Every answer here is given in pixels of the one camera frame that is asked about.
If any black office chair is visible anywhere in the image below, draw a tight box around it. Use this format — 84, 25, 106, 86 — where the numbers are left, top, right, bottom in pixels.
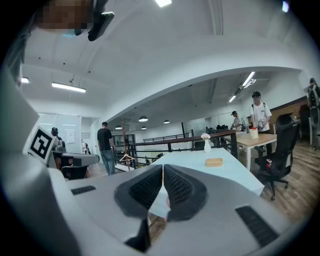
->
254, 112, 302, 201

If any black metal railing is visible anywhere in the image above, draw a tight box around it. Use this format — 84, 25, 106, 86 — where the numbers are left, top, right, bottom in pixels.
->
111, 128, 238, 173

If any white vase with flowers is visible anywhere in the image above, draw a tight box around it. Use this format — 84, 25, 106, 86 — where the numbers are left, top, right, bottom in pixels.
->
200, 133, 212, 154

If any wooden tray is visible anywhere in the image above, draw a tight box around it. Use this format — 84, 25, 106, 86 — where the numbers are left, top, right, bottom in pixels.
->
204, 157, 224, 168

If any wooden clothes hanger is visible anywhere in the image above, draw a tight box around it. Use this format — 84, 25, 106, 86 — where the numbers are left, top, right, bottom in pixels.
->
119, 153, 136, 163

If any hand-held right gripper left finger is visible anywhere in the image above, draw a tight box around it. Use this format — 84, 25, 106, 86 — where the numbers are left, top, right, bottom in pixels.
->
65, 164, 164, 256

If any light blue floral tablecloth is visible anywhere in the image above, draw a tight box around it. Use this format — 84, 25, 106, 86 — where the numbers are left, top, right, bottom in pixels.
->
147, 147, 266, 220

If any light wooden desk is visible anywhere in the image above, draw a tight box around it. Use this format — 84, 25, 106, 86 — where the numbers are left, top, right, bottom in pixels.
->
224, 131, 278, 172

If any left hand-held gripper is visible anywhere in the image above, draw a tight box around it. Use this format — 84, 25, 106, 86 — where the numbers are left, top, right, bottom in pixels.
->
22, 125, 101, 180

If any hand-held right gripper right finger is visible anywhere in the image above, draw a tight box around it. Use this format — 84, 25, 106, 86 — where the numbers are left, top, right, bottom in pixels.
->
150, 164, 292, 256

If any wooden coat rack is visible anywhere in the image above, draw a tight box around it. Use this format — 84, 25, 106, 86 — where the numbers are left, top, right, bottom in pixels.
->
117, 117, 132, 172

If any black head-worn camera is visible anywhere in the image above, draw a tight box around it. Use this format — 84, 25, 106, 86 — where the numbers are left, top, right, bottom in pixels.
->
87, 0, 115, 42

